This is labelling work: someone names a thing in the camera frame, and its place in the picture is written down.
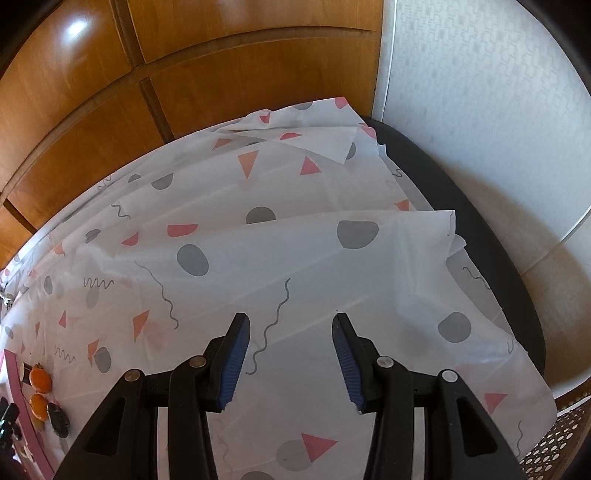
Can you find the white patterned tablecloth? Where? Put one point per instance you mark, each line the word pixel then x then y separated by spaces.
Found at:
pixel 277 258

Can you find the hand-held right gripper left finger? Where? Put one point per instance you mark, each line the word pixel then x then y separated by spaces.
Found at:
pixel 233 369

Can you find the large orange with stem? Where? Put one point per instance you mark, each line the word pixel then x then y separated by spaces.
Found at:
pixel 40 381

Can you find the woven cane chair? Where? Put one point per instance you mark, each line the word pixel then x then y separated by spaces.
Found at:
pixel 554 443

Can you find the pink shallow cardboard tray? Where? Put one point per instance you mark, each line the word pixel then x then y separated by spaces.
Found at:
pixel 40 457

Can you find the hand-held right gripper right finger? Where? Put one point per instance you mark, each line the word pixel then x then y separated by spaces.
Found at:
pixel 348 369

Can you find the small orange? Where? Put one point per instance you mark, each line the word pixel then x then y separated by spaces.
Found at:
pixel 38 406

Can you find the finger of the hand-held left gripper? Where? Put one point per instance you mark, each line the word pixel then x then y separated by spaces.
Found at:
pixel 7 415

